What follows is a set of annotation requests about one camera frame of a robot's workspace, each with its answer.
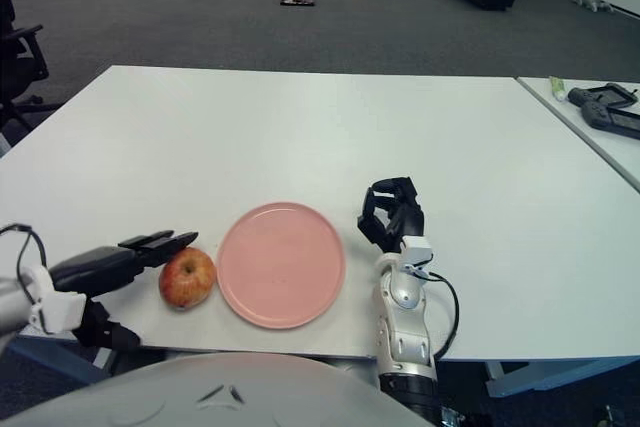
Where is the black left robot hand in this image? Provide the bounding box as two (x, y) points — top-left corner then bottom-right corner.
(49, 230), (200, 353)

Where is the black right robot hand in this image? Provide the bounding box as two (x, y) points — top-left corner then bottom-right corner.
(356, 176), (426, 256)

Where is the red yellow apple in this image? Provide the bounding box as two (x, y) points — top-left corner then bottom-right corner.
(158, 247), (218, 309)

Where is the pink round plate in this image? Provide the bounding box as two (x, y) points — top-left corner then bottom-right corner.
(216, 201), (347, 331)

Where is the grey robot torso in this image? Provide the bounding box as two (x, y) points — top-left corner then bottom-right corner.
(0, 351), (431, 427)

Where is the black office chair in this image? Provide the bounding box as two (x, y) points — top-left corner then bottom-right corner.
(0, 0), (61, 131)

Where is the black handheld game console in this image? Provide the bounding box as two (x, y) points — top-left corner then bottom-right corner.
(583, 100), (640, 141)

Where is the black handheld controller with case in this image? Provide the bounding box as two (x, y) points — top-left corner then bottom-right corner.
(567, 82), (639, 109)

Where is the grey toy animal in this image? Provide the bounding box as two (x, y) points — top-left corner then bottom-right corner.
(572, 0), (616, 13)

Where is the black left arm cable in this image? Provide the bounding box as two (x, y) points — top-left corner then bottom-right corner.
(0, 223), (49, 278)

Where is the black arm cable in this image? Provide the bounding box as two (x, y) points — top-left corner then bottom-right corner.
(0, 223), (49, 278)
(428, 271), (460, 361)

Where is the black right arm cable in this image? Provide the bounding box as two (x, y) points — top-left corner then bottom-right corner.
(428, 271), (460, 361)

